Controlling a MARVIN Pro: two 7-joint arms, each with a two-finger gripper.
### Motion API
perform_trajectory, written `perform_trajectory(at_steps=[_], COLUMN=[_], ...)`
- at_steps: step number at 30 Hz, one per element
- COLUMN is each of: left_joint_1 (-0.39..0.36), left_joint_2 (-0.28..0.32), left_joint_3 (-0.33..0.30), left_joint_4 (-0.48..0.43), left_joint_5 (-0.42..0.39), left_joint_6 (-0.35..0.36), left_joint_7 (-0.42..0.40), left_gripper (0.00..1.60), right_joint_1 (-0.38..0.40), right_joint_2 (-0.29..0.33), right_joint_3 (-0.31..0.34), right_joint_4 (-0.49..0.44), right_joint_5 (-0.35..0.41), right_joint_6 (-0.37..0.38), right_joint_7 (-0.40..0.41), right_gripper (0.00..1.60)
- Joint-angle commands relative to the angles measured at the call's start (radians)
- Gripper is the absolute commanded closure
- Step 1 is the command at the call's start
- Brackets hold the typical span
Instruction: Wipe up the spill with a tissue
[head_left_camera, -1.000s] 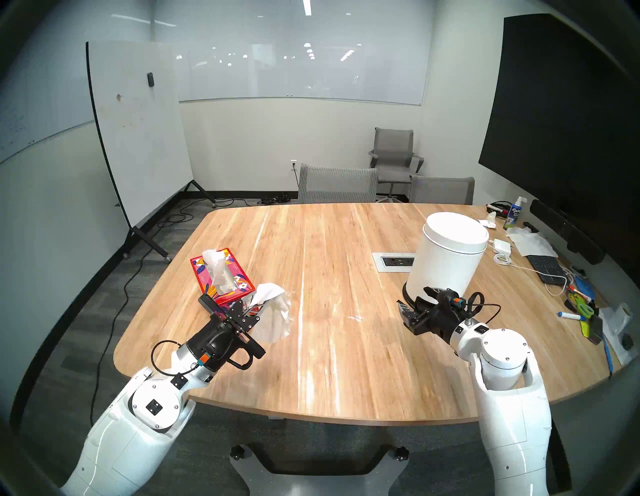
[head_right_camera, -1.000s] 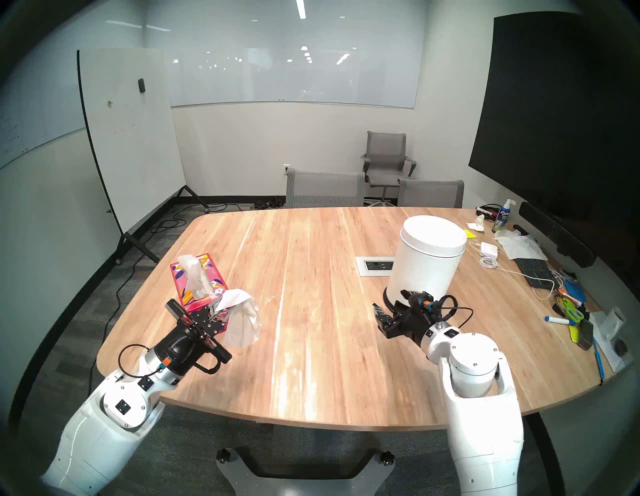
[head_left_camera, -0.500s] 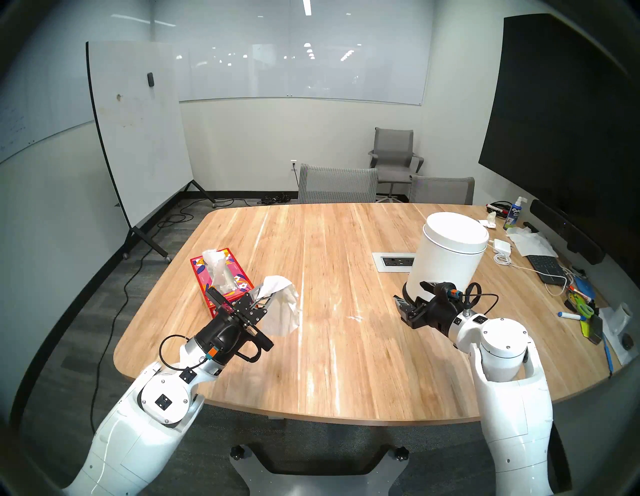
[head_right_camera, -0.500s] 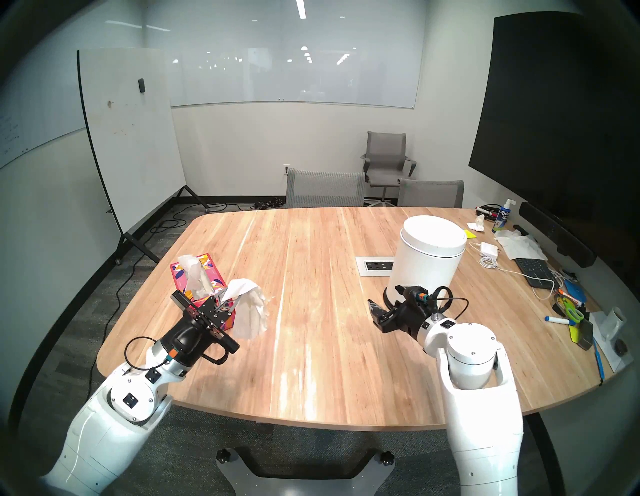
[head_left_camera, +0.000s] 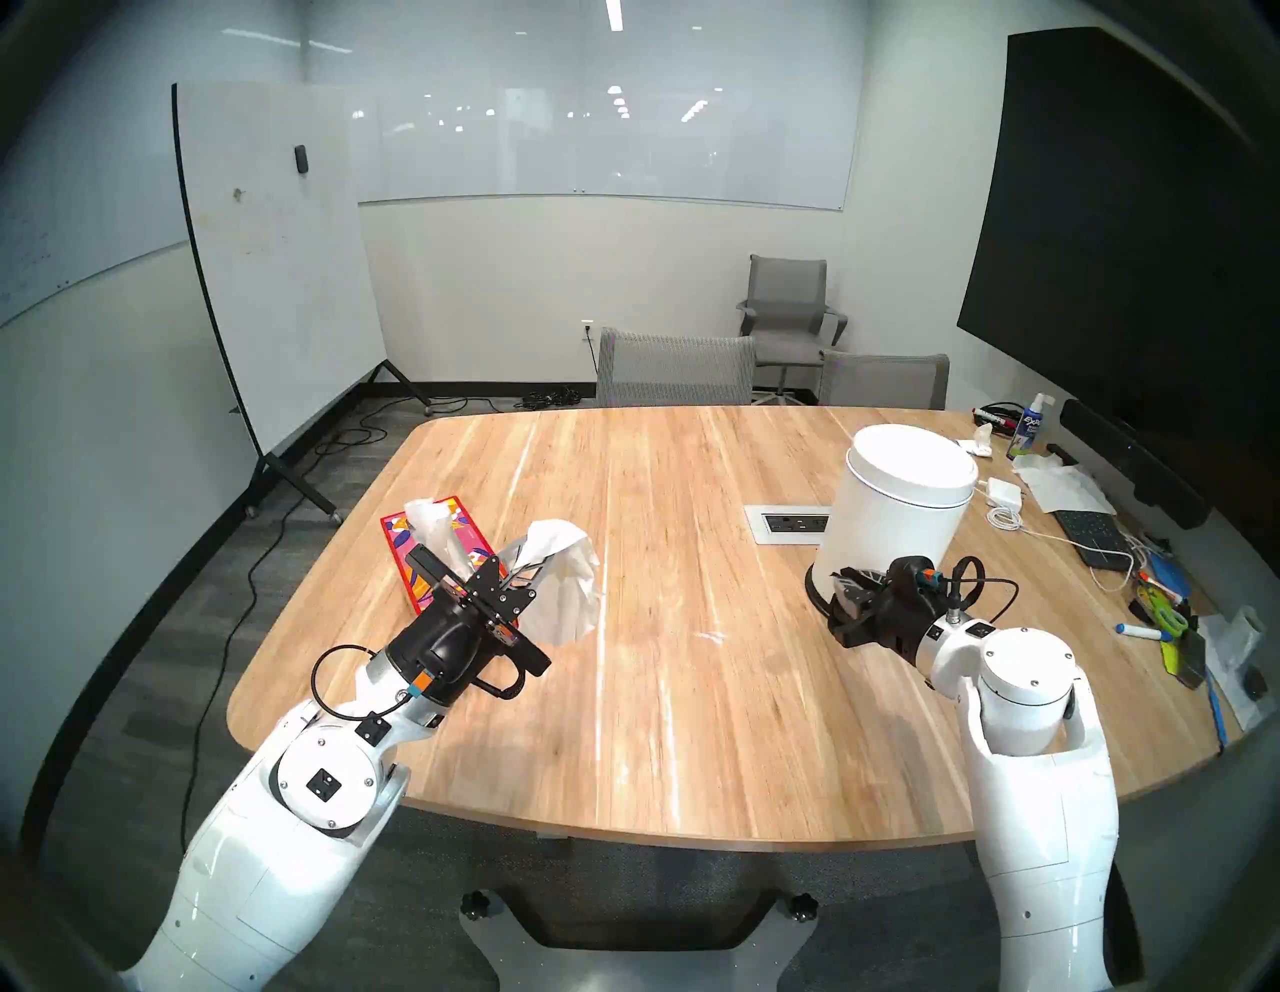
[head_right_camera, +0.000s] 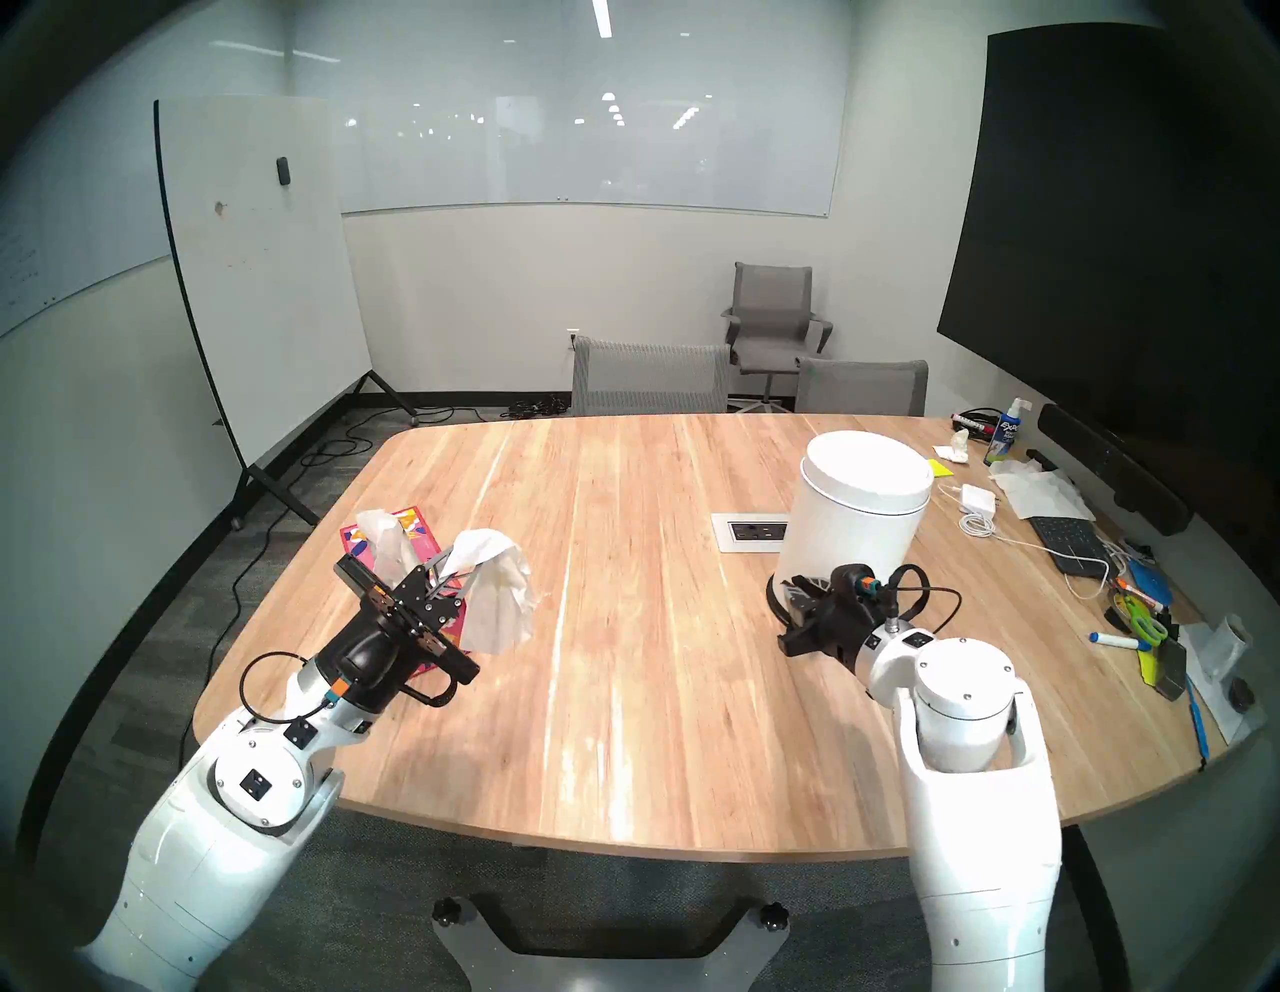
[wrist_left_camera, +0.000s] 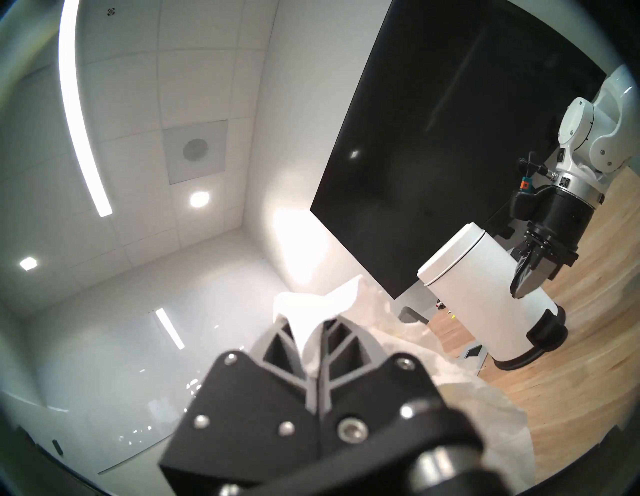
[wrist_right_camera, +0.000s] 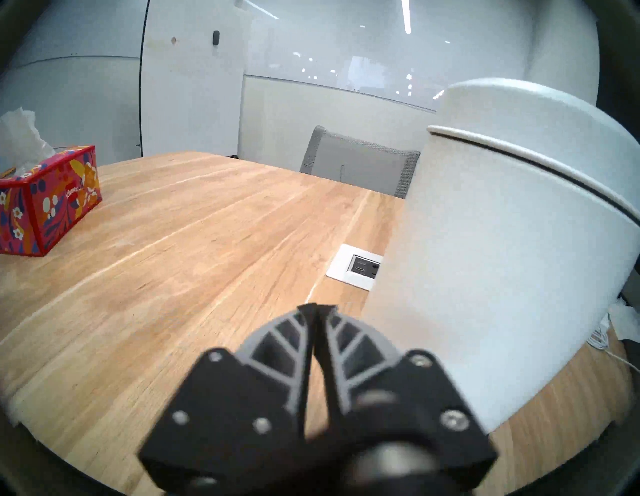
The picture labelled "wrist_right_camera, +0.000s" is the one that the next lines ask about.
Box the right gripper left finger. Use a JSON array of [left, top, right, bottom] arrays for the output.
[[137, 302, 321, 496]]

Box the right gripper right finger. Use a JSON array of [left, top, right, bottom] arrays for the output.
[[312, 303, 500, 495]]

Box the red floral tissue box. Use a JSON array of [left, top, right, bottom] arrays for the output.
[[0, 145, 103, 257]]

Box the white tissue in box slot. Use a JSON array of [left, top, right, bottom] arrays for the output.
[[0, 107, 56, 178]]

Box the white table power outlet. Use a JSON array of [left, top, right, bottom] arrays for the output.
[[326, 243, 385, 292]]

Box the white pedal trash bin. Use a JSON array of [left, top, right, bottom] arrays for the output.
[[360, 77, 640, 436]]

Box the flat white paper towel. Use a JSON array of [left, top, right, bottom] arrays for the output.
[[607, 300, 640, 345]]

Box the grey mesh chair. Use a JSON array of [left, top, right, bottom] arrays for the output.
[[299, 125, 422, 200]]

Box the rolling whiteboard with black stand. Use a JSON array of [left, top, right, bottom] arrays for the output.
[[139, 0, 251, 158]]

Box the wide glass wall board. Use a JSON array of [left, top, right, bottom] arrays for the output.
[[244, 0, 531, 113]]

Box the side wall glass board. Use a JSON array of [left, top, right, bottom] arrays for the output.
[[0, 0, 146, 68]]

